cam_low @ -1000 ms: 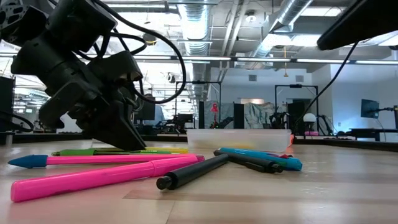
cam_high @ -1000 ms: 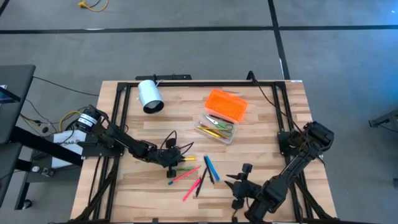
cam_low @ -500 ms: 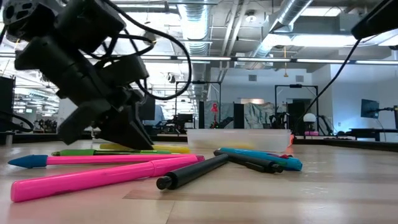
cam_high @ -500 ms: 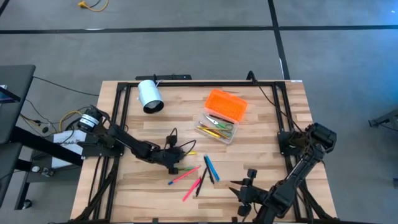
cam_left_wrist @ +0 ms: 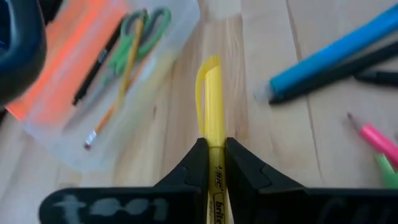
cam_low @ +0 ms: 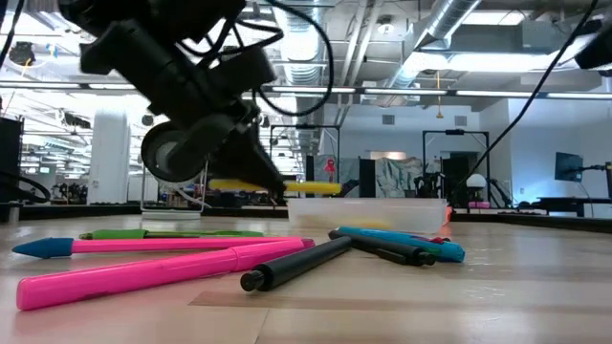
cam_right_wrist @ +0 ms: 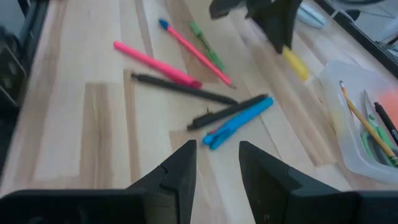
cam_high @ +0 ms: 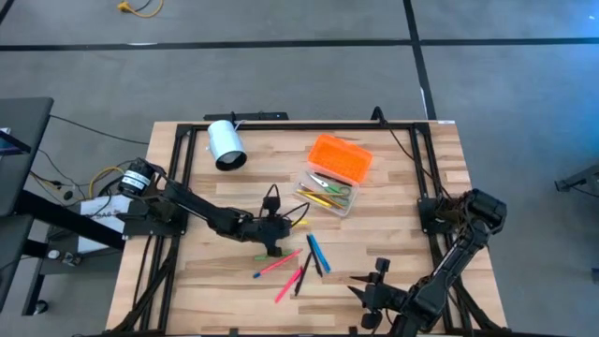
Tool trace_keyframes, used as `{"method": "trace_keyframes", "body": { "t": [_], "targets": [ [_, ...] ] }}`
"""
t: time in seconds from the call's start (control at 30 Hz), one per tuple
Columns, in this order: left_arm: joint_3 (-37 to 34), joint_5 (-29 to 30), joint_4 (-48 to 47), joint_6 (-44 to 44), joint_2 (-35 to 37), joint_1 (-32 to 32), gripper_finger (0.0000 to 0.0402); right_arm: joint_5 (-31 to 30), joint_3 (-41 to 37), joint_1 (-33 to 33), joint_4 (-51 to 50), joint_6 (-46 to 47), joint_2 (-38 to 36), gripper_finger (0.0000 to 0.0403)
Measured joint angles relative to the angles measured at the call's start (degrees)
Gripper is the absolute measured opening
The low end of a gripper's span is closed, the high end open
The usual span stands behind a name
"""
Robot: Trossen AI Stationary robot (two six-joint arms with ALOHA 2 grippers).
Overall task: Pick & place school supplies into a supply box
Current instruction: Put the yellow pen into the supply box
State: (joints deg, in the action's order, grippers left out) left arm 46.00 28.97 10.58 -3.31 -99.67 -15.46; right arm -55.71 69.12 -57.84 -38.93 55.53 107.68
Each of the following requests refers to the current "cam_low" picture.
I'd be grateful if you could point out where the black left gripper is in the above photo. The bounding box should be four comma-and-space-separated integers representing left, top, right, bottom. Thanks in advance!
78, 18, 288, 202

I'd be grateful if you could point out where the yellow highlighter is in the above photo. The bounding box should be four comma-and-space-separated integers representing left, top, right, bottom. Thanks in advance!
208, 178, 343, 197

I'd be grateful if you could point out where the green pen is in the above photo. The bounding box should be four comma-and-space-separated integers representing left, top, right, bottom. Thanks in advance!
78, 228, 266, 242

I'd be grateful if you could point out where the pink pen blue cap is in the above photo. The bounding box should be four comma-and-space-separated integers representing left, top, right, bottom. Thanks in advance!
11, 235, 307, 261

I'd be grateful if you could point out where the black pen round button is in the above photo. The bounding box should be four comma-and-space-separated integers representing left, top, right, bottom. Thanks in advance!
239, 235, 354, 293

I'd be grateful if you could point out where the thick pink highlighter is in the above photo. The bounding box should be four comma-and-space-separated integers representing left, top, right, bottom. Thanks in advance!
15, 238, 317, 312

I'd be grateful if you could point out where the black pen with clip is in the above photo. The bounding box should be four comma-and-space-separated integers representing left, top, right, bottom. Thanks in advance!
327, 229, 438, 268

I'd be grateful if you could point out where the blue multicolour pen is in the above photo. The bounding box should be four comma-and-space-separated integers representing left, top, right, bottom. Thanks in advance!
336, 226, 467, 264

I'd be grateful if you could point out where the clear pencil box orange lid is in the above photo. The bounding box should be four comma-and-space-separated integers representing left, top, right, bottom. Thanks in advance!
286, 197, 453, 235

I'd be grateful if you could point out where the small yellow marker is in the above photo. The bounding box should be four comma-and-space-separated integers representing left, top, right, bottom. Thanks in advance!
310, 218, 392, 231

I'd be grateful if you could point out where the pale draped cloth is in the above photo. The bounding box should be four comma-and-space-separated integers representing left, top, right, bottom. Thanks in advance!
375, 156, 426, 199

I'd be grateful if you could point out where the black monitor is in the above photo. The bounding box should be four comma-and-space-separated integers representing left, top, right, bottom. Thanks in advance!
0, 116, 25, 204

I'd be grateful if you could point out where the dark background desk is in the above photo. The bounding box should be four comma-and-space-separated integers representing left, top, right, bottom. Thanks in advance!
537, 195, 612, 219

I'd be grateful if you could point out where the black station frame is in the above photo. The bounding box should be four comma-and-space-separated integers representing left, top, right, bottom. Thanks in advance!
421, 128, 492, 197
269, 123, 342, 199

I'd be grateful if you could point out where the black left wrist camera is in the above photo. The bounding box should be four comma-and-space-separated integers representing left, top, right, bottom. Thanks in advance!
209, 45, 279, 97

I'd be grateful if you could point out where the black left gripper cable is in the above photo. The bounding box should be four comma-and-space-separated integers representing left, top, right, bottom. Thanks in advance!
176, 0, 335, 118

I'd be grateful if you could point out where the silver ceiling duct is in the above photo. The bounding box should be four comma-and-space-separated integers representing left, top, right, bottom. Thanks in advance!
382, 0, 482, 101
271, 0, 327, 149

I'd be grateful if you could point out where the black table frame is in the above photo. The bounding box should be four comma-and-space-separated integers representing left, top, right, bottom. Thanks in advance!
0, 202, 612, 229

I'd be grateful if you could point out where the thick black cable loop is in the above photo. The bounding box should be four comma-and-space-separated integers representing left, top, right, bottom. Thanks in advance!
0, 172, 53, 204

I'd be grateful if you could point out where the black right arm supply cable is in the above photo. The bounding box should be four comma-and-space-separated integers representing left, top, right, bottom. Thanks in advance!
456, 0, 600, 195

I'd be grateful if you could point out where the wall mounted monitor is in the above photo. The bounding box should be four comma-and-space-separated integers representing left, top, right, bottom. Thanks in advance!
554, 151, 585, 183

